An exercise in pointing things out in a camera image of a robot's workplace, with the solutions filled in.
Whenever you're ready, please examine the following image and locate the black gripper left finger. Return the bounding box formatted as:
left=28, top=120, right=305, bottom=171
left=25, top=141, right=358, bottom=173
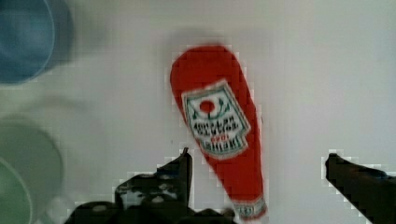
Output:
left=64, top=148, right=237, bottom=224

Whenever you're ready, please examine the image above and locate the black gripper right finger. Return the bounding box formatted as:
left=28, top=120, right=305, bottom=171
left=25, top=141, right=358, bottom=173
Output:
left=325, top=153, right=396, bottom=224

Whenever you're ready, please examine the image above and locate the red ketchup bottle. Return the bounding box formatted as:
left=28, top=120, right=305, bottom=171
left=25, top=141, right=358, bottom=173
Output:
left=170, top=46, right=266, bottom=220

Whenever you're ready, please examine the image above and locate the green mug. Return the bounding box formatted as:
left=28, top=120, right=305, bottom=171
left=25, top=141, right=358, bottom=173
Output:
left=0, top=122, right=63, bottom=224

